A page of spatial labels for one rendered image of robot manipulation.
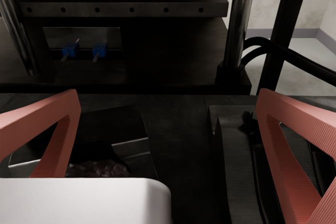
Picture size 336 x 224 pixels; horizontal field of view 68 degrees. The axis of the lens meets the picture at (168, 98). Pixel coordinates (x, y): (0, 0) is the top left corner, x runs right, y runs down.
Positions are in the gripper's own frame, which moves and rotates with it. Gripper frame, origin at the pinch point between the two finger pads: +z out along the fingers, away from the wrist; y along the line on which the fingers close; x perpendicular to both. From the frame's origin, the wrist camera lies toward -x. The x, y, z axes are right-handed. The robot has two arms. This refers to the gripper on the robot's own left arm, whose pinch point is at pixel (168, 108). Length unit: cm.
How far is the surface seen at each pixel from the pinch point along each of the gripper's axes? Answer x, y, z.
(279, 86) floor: 116, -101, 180
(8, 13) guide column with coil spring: 17, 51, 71
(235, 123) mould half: 25.7, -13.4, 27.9
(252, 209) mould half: 31.1, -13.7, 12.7
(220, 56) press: 39, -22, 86
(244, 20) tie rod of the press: 18, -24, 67
